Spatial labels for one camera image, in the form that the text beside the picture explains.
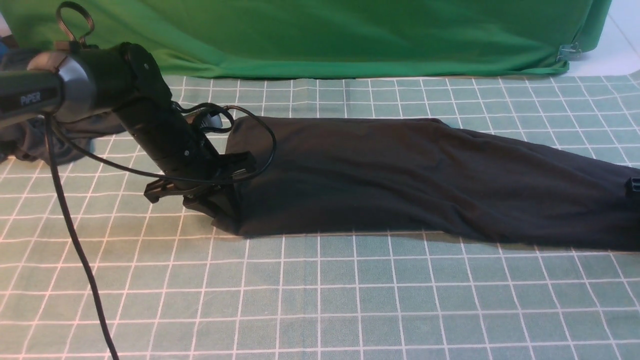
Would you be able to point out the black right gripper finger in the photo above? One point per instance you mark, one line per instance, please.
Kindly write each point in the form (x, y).
(633, 187)

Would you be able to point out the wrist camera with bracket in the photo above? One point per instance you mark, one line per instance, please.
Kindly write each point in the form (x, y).
(208, 122)

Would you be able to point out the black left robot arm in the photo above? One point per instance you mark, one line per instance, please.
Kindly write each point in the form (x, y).
(55, 102)

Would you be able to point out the green checkered tablecloth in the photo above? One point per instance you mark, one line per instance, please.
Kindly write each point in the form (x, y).
(174, 288)

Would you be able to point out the metal binder clip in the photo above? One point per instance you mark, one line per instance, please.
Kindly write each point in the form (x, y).
(569, 52)

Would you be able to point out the dark crumpled garment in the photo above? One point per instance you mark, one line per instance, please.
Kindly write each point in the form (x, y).
(26, 141)

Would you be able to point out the gray long-sleeved shirt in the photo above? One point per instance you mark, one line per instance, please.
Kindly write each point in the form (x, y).
(336, 175)

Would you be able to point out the green backdrop cloth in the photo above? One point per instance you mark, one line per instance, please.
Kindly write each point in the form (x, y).
(343, 39)

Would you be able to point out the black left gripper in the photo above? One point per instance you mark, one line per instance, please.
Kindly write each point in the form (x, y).
(183, 153)

